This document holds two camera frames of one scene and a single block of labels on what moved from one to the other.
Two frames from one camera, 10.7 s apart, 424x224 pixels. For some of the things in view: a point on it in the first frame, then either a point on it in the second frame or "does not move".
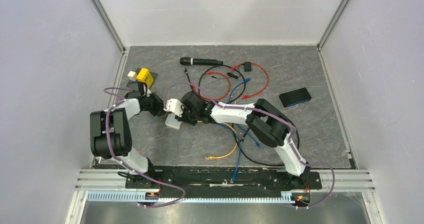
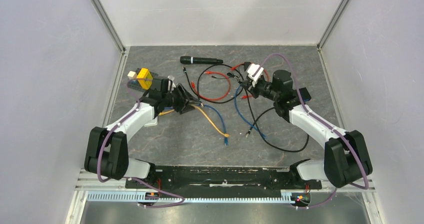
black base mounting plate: (220, 179) does not move
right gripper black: (183, 118) -> (254, 91)
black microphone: (188, 61) does not move
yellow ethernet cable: (210, 157) -> (224, 135)
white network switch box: (171, 122) -> (152, 123)
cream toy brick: (132, 75) does not move
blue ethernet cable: (238, 152) -> (225, 138)
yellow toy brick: (145, 76) does not move
